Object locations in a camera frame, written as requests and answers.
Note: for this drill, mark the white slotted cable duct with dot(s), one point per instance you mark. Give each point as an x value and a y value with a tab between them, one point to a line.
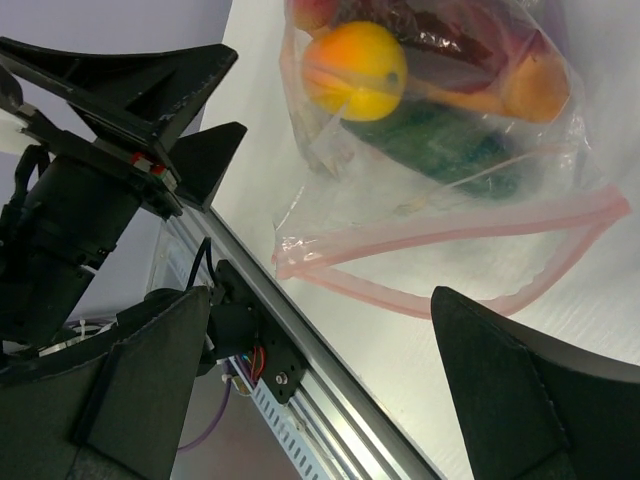
291	430

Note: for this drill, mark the green toy pepper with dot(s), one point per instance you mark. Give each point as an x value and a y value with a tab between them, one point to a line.
444	145

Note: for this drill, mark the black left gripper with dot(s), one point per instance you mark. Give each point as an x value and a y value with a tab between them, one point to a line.
142	102

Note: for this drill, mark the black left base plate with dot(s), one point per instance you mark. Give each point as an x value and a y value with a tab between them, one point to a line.
240	323

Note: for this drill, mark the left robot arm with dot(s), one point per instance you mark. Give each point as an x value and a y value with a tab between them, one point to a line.
63	219

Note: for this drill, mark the clear zip top bag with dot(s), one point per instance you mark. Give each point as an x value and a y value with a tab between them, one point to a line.
367	227

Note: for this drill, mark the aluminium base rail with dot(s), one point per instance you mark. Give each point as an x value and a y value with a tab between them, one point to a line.
344	417

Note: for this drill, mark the orange toy fruit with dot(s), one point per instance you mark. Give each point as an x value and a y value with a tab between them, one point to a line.
357	71

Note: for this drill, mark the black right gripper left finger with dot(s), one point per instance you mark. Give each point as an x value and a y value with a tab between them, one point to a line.
110	407

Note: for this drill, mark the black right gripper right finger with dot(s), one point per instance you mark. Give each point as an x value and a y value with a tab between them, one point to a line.
531	406

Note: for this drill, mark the orange toy croissant bread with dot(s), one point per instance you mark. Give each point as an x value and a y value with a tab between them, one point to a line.
536	90

